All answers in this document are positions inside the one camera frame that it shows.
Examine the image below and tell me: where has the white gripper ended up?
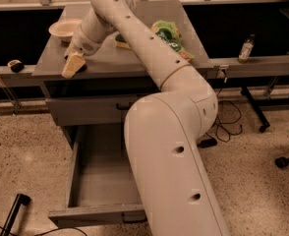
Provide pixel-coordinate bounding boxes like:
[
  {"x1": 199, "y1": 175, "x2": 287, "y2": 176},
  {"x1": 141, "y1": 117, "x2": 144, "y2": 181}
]
[{"x1": 61, "y1": 25, "x2": 103, "y2": 80}]

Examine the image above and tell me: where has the dark chocolate rxbar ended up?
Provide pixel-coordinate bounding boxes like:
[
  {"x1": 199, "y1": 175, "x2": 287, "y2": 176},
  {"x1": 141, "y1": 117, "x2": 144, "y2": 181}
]
[{"x1": 64, "y1": 54, "x2": 86, "y2": 73}]

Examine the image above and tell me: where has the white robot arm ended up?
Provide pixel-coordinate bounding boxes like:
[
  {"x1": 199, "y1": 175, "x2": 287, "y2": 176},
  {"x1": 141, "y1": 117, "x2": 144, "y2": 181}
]
[{"x1": 62, "y1": 0, "x2": 230, "y2": 236}]

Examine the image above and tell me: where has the closed grey upper drawer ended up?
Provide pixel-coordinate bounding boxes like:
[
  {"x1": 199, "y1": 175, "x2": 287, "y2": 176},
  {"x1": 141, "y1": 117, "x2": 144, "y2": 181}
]
[{"x1": 46, "y1": 95, "x2": 138, "y2": 126}]

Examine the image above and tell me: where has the open grey middle drawer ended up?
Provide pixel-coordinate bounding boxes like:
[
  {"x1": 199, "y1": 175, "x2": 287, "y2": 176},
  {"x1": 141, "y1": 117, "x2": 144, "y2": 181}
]
[{"x1": 49, "y1": 123, "x2": 146, "y2": 228}]

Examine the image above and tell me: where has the white paper bowl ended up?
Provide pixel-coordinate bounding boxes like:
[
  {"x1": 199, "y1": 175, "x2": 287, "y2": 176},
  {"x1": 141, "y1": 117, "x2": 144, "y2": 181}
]
[{"x1": 48, "y1": 19, "x2": 82, "y2": 42}]

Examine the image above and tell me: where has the green yellow sponge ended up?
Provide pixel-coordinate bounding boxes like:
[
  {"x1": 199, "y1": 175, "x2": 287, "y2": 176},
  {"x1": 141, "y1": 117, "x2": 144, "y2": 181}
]
[{"x1": 115, "y1": 33, "x2": 131, "y2": 49}]

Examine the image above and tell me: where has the yellow black tape measure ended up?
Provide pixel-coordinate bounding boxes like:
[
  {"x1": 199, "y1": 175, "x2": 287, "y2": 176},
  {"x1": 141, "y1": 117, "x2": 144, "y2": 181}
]
[{"x1": 7, "y1": 59, "x2": 25, "y2": 73}]

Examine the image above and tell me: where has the green chip bag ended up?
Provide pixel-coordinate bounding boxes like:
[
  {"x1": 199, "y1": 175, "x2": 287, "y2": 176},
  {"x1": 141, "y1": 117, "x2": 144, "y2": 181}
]
[{"x1": 150, "y1": 20, "x2": 195, "y2": 62}]

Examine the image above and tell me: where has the black power adapter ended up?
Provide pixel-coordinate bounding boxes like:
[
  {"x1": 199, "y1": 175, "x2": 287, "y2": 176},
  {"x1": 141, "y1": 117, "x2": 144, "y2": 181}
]
[{"x1": 198, "y1": 138, "x2": 217, "y2": 148}]

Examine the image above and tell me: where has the small clear bottle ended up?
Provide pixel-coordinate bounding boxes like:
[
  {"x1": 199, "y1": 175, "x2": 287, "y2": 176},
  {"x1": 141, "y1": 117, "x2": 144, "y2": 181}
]
[{"x1": 238, "y1": 34, "x2": 256, "y2": 63}]

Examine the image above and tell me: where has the black caster table leg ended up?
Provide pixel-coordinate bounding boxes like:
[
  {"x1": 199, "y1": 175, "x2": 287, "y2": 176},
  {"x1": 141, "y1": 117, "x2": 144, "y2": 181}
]
[{"x1": 241, "y1": 87, "x2": 270, "y2": 133}]

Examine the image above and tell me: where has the black chair base wheel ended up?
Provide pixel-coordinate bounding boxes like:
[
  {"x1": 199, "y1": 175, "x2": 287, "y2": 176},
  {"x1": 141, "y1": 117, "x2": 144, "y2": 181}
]
[{"x1": 274, "y1": 157, "x2": 289, "y2": 169}]

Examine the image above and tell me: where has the black stand with cable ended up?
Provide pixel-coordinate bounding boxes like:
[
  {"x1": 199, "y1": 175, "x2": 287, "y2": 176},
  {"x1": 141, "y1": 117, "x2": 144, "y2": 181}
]
[{"x1": 0, "y1": 193, "x2": 88, "y2": 236}]

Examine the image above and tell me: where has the black power cable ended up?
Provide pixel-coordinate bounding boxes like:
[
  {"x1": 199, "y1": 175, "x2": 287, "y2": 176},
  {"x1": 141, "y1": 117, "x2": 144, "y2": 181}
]
[{"x1": 202, "y1": 77, "x2": 244, "y2": 144}]

